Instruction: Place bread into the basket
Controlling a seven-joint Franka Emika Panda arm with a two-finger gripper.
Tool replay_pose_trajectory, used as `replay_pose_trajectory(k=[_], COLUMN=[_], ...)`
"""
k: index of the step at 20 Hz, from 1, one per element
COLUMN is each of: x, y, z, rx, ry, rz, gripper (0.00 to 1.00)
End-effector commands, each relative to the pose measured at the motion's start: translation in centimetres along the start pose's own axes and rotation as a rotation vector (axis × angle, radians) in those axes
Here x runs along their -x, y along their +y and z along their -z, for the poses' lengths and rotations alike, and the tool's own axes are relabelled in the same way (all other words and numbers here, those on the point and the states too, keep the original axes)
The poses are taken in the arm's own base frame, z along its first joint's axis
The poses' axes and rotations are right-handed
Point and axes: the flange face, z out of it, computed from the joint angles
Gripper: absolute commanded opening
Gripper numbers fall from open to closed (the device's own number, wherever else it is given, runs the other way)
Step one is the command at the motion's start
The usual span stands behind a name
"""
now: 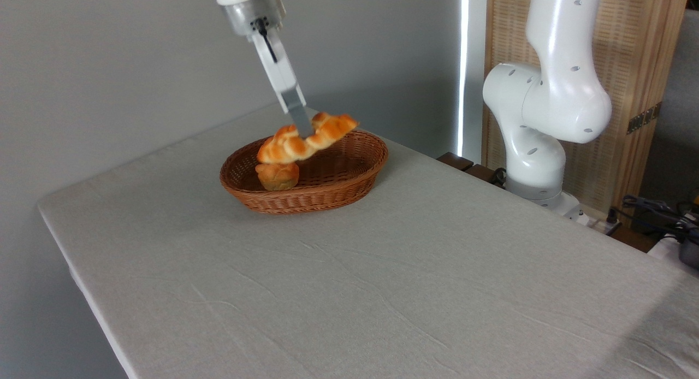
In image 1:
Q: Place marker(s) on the wooden slatted folding screen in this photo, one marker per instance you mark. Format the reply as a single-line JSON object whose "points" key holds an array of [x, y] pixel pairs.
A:
{"points": [[633, 40]]}

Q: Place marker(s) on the small round bread roll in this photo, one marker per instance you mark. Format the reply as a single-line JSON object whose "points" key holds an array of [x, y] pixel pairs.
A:
{"points": [[277, 178]]}

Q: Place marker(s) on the dark metal screen hinge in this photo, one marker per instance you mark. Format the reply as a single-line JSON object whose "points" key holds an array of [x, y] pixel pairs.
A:
{"points": [[644, 118]]}

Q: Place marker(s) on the white vertical wall post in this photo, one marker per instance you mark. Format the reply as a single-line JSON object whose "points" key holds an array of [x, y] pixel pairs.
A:
{"points": [[473, 67]]}

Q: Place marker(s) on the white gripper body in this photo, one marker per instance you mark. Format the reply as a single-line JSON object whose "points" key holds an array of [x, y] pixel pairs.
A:
{"points": [[278, 65]]}

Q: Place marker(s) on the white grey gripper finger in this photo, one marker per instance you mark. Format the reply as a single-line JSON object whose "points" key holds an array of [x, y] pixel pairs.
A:
{"points": [[297, 108]]}

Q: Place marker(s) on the brown wicker oval basket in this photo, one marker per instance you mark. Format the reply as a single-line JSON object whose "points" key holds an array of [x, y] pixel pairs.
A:
{"points": [[333, 196]]}

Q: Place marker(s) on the dark brown wooden block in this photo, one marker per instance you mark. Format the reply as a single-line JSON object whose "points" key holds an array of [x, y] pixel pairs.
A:
{"points": [[483, 174], [455, 161]]}

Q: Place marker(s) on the light grey tablecloth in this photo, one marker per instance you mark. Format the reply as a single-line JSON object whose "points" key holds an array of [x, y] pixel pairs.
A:
{"points": [[382, 291]]}

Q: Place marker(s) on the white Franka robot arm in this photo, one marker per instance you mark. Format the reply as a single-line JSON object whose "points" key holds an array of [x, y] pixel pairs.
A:
{"points": [[557, 95]]}

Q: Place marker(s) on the long braided bread loaf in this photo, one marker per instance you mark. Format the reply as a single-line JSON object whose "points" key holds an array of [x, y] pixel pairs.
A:
{"points": [[286, 147]]}

